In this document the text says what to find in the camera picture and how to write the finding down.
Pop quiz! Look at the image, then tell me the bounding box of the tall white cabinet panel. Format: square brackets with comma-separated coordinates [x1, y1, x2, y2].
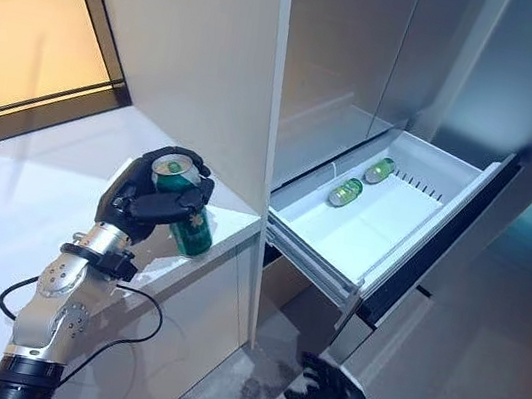
[22, 0, 310, 350]

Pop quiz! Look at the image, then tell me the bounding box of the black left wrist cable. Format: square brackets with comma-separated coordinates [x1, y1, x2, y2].
[0, 265, 168, 398]

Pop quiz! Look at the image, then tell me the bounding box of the green drink can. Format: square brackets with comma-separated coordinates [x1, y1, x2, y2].
[137, 149, 227, 263]
[326, 173, 366, 211]
[362, 154, 398, 189]

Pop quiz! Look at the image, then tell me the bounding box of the fridge drawer with white tray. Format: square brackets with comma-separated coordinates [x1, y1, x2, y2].
[246, 109, 526, 384]

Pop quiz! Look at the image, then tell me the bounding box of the white counter cabinet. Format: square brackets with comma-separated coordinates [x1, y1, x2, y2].
[0, 84, 283, 399]

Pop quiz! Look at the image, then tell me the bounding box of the dark window frame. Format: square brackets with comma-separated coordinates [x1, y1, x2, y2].
[0, 0, 150, 185]

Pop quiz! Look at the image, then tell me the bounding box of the stainless steel fridge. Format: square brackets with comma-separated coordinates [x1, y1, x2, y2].
[235, 0, 511, 362]

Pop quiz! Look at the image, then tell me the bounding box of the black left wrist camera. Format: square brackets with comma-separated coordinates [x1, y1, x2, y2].
[56, 238, 142, 285]

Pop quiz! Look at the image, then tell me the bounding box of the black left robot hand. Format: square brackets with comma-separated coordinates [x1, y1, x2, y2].
[90, 135, 222, 258]

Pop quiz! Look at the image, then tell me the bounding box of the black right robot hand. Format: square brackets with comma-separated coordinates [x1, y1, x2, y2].
[283, 348, 373, 399]

